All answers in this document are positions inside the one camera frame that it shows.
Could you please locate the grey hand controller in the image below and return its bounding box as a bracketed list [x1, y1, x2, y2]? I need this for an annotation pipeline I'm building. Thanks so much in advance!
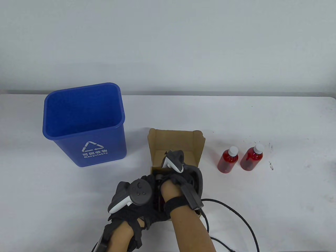
[108, 178, 153, 213]
[161, 150, 185, 173]

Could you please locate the brown cardboard box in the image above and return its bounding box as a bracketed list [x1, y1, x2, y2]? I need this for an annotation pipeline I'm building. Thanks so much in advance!
[147, 128, 206, 221]

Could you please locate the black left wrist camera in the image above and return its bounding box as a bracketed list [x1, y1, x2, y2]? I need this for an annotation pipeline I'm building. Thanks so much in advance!
[129, 220, 143, 250]

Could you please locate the black wrist box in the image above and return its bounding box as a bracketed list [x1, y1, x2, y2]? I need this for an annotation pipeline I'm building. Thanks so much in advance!
[92, 231, 108, 252]
[181, 184, 204, 210]

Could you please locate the person's left hand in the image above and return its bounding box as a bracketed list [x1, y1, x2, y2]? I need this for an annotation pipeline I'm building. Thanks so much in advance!
[108, 175, 171, 231]

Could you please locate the grey right hand controller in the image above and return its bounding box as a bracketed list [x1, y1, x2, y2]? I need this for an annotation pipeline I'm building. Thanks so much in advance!
[161, 150, 185, 173]

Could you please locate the black left wrist box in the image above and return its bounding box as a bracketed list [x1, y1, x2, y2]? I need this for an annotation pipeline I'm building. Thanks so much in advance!
[92, 231, 108, 252]

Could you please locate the person's right hand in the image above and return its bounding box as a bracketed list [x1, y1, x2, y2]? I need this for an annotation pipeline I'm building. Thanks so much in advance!
[160, 165, 204, 200]

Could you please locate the black right wrist strap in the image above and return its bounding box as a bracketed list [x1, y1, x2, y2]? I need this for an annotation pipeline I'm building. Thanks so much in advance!
[163, 197, 192, 218]

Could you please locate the blue plastic recycling bin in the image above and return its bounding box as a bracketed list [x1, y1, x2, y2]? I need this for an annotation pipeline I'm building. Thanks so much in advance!
[43, 82, 127, 167]

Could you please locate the person's right forearm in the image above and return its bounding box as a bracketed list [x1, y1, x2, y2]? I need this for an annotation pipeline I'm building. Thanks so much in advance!
[161, 181, 218, 252]

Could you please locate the grey left hand controller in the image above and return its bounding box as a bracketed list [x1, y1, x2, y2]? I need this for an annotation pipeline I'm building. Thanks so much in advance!
[108, 178, 153, 213]

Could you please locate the black right wrist box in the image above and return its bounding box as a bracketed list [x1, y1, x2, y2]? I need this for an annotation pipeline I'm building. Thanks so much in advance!
[181, 184, 204, 210]

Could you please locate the person's left forearm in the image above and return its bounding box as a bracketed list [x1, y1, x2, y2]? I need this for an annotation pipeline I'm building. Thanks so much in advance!
[110, 218, 145, 252]

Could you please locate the thin black cable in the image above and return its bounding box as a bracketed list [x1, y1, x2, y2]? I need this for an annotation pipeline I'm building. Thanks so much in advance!
[210, 237, 234, 252]

